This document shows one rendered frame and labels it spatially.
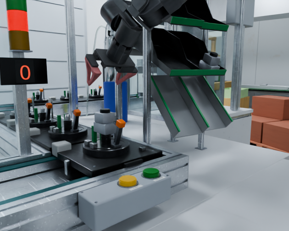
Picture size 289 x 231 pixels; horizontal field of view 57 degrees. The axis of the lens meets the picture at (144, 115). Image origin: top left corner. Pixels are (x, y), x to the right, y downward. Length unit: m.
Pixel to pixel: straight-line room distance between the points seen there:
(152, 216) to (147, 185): 0.11
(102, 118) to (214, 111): 0.50
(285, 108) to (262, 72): 3.89
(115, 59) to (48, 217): 0.40
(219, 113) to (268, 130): 3.04
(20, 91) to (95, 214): 0.44
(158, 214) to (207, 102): 0.56
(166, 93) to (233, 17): 1.47
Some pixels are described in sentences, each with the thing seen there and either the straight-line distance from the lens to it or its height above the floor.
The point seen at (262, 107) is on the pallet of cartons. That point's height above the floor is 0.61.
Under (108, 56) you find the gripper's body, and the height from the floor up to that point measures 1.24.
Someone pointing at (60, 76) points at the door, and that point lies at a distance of 4.79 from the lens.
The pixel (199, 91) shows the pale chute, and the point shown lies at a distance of 1.13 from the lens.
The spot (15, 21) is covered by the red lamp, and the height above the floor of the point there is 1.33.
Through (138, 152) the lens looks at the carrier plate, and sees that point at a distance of 0.79.
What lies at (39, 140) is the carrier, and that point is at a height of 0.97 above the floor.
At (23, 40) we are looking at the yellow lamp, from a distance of 0.79.
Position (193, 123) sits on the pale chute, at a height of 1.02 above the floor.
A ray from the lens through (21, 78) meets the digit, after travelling 0.78.
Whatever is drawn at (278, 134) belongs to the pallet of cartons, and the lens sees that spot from 4.01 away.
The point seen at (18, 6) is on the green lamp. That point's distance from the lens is 0.80.
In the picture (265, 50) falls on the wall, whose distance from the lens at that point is 8.27.
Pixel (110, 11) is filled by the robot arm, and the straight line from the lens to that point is 0.72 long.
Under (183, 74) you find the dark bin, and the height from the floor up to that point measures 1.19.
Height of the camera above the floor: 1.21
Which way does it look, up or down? 10 degrees down
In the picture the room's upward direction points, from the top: straight up
